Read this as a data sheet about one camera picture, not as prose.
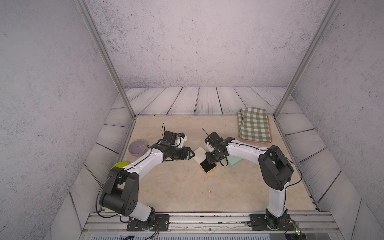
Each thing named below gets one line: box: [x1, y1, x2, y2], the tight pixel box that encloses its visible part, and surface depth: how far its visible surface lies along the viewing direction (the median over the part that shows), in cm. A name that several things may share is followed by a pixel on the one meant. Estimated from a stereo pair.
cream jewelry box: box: [193, 146, 207, 164], surface depth 96 cm
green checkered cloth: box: [237, 107, 272, 143], surface depth 117 cm
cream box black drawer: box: [200, 158, 217, 173], surface depth 90 cm
